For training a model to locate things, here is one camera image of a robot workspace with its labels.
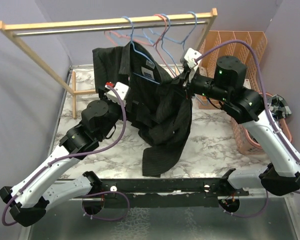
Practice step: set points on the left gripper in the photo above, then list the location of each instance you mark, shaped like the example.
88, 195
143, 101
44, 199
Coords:
133, 107

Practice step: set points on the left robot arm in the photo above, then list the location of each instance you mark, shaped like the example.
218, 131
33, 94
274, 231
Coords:
102, 126

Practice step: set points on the pink wire hanger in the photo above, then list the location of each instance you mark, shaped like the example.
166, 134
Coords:
109, 34

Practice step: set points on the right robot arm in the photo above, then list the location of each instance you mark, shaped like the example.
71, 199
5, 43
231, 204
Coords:
248, 108

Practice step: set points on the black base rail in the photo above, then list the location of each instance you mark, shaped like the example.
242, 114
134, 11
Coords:
172, 192

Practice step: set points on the orange file organizer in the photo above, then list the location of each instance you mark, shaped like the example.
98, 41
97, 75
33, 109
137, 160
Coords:
256, 39

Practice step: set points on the grey plaid shirt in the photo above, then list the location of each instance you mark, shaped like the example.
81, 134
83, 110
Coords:
278, 107

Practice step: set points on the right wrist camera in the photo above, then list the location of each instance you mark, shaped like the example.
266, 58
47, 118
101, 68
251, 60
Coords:
190, 60

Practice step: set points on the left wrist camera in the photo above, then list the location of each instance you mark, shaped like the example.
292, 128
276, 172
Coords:
117, 92

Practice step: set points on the pink laundry basket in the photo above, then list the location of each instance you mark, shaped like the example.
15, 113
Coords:
247, 144

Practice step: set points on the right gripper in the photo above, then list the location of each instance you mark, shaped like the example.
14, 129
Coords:
188, 80

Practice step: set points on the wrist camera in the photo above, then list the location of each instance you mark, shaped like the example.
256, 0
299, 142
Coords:
190, 60
117, 92

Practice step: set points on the black pinstripe shirt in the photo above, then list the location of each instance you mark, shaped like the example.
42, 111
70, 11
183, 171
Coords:
164, 115

